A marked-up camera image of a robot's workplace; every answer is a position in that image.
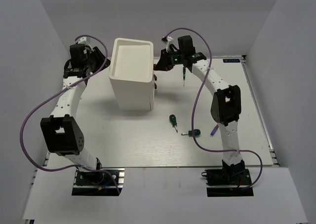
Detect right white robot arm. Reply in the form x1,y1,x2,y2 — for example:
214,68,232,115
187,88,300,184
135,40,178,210
155,36,245,184

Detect thin green precision screwdriver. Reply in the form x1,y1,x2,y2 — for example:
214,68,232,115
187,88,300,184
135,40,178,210
183,67,186,87

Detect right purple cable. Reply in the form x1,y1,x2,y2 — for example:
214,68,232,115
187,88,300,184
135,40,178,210
164,28,263,190

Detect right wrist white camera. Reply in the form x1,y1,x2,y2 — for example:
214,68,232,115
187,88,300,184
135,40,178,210
161,36,174,51

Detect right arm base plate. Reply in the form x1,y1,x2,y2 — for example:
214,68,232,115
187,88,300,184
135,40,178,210
201,169,254,197

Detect blue red screwdriver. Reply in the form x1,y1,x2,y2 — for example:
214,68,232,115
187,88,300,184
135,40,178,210
210,125,218,137

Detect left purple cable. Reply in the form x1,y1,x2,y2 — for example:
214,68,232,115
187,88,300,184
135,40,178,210
19,34,109,172

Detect green stubby screwdriver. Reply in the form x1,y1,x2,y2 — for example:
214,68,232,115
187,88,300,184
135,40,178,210
181,129,201,137
169,114,178,133

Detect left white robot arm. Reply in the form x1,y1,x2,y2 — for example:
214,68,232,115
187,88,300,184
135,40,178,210
40,43,111,184

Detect purple cable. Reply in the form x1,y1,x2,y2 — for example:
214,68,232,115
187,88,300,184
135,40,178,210
164,28,263,190
19,34,109,172

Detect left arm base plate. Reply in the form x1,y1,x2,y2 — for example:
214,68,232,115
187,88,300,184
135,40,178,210
72,168,125,196

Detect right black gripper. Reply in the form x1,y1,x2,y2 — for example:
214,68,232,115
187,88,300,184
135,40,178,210
153,48,184,72

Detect white drawer cabinet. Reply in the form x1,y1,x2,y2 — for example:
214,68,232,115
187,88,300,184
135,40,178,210
109,38,155,111

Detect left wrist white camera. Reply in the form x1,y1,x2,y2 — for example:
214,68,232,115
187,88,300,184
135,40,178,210
75,37,89,45

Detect wrist white camera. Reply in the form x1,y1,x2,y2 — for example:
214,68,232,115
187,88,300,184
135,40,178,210
161,36,174,51
75,37,89,45

